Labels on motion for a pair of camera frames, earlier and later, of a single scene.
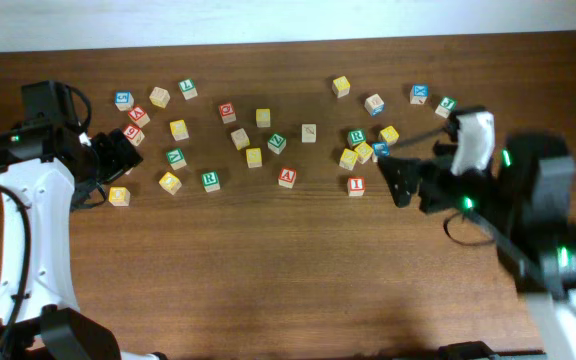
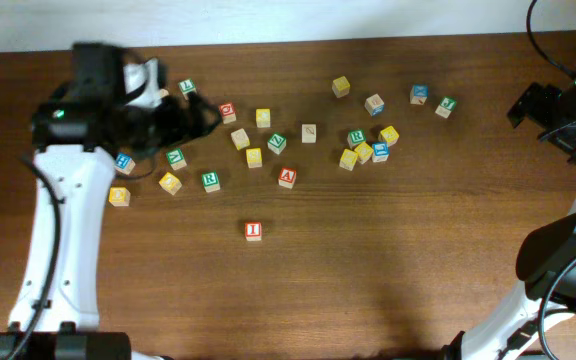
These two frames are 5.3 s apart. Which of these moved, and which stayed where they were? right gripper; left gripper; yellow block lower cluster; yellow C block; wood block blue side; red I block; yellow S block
Moved: right gripper; left gripper; red I block
Stayed: yellow block lower cluster; wood block blue side; yellow S block; yellow C block
